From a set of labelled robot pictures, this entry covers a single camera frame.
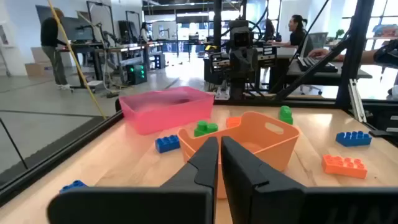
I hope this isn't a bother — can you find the person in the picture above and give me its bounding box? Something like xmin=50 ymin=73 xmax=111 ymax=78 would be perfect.
xmin=267 ymin=14 xmax=315 ymax=58
xmin=40 ymin=7 xmax=74 ymax=93
xmin=139 ymin=21 xmax=150 ymax=43
xmin=307 ymin=39 xmax=398 ymax=68

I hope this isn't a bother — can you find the black keyboard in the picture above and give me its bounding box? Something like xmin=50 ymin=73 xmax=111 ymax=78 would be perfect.
xmin=297 ymin=55 xmax=339 ymax=74

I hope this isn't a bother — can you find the green toy brick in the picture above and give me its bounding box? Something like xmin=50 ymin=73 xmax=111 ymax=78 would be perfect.
xmin=193 ymin=119 xmax=219 ymax=138
xmin=278 ymin=105 xmax=294 ymax=126

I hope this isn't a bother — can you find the black computer monitor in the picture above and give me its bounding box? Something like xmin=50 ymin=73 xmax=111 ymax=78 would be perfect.
xmin=60 ymin=15 xmax=94 ymax=43

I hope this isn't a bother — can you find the brown cardboard box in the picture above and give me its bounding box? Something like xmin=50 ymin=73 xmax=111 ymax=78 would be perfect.
xmin=24 ymin=46 xmax=53 ymax=78

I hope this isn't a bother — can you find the computer tower with green lights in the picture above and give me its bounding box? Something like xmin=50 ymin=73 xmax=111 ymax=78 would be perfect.
xmin=126 ymin=63 xmax=148 ymax=85

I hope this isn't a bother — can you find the black aluminium table frame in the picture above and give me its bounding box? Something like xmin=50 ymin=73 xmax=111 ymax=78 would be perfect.
xmin=0 ymin=0 xmax=398 ymax=208

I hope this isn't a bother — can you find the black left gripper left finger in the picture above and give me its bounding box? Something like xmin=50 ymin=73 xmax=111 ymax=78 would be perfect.
xmin=46 ymin=136 xmax=220 ymax=224

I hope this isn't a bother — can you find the pink plastic bin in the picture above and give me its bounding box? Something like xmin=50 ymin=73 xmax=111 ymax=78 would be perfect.
xmin=119 ymin=86 xmax=215 ymax=136

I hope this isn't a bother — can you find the orange plastic bin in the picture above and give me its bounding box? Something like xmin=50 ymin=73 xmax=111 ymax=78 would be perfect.
xmin=177 ymin=111 xmax=302 ymax=200

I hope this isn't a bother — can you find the orange toy brick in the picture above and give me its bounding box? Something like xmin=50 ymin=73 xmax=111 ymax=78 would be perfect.
xmin=225 ymin=116 xmax=243 ymax=129
xmin=321 ymin=154 xmax=369 ymax=180

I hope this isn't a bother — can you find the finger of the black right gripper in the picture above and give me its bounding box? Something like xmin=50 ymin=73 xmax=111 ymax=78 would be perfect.
xmin=229 ymin=48 xmax=246 ymax=74
xmin=244 ymin=48 xmax=259 ymax=74

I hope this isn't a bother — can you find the yellow hanging cable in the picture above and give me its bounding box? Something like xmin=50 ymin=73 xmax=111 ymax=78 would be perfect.
xmin=46 ymin=0 xmax=108 ymax=121

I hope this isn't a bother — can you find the silver aluminium bracket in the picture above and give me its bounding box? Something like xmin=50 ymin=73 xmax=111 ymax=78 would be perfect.
xmin=347 ymin=78 xmax=368 ymax=123

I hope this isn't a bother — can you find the black desk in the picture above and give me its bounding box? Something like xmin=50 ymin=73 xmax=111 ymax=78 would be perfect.
xmin=285 ymin=60 xmax=373 ymax=88

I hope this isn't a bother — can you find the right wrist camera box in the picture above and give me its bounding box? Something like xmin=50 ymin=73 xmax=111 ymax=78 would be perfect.
xmin=229 ymin=20 xmax=254 ymax=47

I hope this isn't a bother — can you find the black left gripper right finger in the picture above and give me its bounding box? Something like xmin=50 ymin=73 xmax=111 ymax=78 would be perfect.
xmin=220 ymin=135 xmax=398 ymax=224

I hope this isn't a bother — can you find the blue toy brick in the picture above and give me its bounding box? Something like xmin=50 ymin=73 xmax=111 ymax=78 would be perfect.
xmin=58 ymin=179 xmax=89 ymax=194
xmin=154 ymin=134 xmax=181 ymax=154
xmin=335 ymin=130 xmax=373 ymax=147

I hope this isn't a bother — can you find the black workbench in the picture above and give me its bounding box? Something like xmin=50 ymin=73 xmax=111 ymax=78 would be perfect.
xmin=57 ymin=42 xmax=164 ymax=90

